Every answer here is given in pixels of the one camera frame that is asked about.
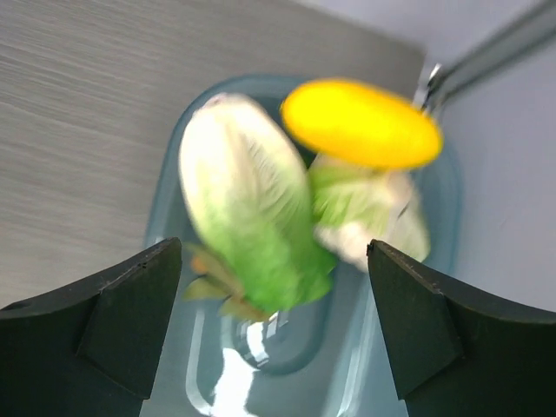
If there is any white cauliflower piece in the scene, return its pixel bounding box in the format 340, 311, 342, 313
308, 154, 431, 272

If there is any yellow mango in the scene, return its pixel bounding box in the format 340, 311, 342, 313
280, 77, 444, 169

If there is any white cabbage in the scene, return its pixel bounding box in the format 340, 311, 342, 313
178, 93, 336, 314

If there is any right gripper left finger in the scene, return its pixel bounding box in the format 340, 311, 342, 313
1, 237, 182, 416

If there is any teal food tray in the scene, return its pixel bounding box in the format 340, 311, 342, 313
140, 74, 461, 416

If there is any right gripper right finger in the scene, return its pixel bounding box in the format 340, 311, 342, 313
367, 240, 555, 416

